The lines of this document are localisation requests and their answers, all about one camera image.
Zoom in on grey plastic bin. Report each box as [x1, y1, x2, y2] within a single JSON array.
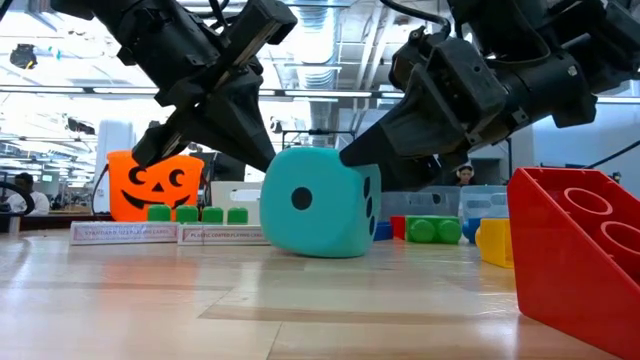
[[379, 185, 462, 221]]

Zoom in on black metal frame stand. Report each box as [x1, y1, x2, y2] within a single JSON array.
[[280, 128, 357, 151]]

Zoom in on white plastic bin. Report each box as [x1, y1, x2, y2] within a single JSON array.
[[209, 180, 265, 227]]

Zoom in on card deck printed plastic coated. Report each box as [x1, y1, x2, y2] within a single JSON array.
[[176, 223, 272, 247]]

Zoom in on orange pumpkin bucket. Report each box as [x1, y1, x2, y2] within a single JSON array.
[[106, 149, 206, 224]]

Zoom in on teal foam die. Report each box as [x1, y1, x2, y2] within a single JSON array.
[[258, 146, 383, 260]]

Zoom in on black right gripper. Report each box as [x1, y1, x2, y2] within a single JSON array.
[[338, 27, 511, 194]]

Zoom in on person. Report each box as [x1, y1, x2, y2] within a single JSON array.
[[3, 172, 51, 217], [454, 163, 476, 187]]

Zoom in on yellow toy brick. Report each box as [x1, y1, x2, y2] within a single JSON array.
[[474, 217, 516, 270]]

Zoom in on long ceiling light strip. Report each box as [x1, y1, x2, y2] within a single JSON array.
[[0, 84, 640, 105]]

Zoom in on black monitor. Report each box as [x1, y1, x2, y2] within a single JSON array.
[[202, 152, 248, 182]]

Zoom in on red toy brick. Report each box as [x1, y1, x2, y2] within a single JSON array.
[[389, 215, 408, 242], [506, 166, 640, 360]]

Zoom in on green two-stud toy brick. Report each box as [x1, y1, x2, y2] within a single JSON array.
[[404, 214, 463, 246]]

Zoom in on clear plastic bin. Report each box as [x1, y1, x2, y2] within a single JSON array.
[[458, 184, 510, 221]]

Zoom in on silver spiral ventilation duct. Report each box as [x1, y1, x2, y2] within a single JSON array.
[[287, 0, 344, 91]]

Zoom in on green four-stud toy brick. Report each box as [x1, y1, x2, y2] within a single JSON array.
[[147, 203, 250, 226]]

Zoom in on card deck printed standard size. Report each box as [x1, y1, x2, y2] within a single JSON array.
[[69, 220, 181, 247]]

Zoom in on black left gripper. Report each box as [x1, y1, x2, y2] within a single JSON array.
[[153, 0, 299, 174]]

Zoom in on blue toy brick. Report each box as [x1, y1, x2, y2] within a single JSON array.
[[372, 221, 395, 243], [461, 216, 483, 245]]

